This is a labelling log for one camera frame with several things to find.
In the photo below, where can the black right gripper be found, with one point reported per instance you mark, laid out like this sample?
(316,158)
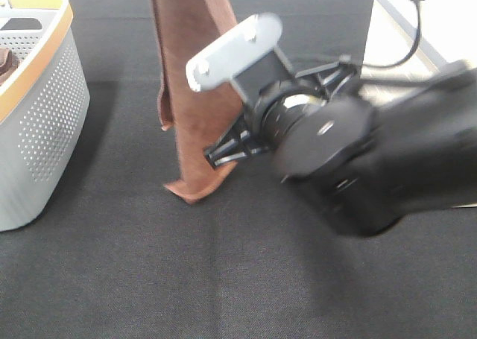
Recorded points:
(275,97)

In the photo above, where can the brown microfibre towel white tag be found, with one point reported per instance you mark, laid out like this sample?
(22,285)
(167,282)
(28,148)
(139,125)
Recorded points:
(199,116)

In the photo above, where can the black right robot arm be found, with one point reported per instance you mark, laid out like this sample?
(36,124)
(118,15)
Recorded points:
(363,152)

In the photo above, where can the white plastic basket grey rim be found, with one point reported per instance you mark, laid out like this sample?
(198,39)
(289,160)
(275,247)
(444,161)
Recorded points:
(402,26)

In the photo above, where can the black table cloth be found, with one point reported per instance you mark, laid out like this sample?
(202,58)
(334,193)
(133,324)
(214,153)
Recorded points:
(116,255)

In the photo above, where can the grey perforated basket orange rim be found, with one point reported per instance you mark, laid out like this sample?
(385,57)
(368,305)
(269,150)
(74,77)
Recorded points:
(43,105)

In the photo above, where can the brown towels inside basket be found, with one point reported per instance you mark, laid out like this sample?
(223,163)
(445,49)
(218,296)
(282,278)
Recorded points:
(8,64)

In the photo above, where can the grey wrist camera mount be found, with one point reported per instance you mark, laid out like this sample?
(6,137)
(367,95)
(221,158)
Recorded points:
(233,52)

